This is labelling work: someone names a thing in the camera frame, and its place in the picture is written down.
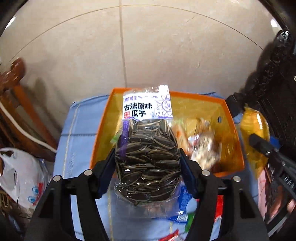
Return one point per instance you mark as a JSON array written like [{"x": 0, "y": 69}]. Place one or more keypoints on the light blue tablecloth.
[{"x": 74, "y": 155}]

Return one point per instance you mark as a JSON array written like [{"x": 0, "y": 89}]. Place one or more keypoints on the red black candy bar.
[{"x": 171, "y": 237}]

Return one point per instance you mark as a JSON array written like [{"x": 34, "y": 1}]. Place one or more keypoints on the pink cloth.
[{"x": 263, "y": 194}]

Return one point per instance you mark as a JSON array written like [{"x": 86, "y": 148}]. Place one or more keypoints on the orange storage box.
[{"x": 203, "y": 125}]

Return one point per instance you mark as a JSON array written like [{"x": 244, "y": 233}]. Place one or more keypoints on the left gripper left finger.
[{"x": 52, "y": 218}]

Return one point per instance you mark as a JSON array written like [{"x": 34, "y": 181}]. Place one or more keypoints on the white plastic shopping bag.
[{"x": 24, "y": 177}]

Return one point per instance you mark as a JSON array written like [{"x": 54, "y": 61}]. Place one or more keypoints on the dark carved wooden furniture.
[{"x": 271, "y": 88}]

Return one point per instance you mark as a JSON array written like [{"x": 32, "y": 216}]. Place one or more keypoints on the red snack packet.
[{"x": 219, "y": 207}]

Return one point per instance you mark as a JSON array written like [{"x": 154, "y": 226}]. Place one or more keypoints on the yellow snack bag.
[{"x": 254, "y": 128}]

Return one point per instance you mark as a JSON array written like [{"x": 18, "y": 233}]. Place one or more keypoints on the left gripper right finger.
[{"x": 241, "y": 219}]

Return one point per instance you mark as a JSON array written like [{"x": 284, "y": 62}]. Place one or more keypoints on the blue snack packet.
[{"x": 187, "y": 206}]

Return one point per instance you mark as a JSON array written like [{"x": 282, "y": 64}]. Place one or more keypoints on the wooden chair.
[{"x": 28, "y": 113}]

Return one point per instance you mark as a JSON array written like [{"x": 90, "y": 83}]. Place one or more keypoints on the sunflower seed packet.
[{"x": 147, "y": 155}]

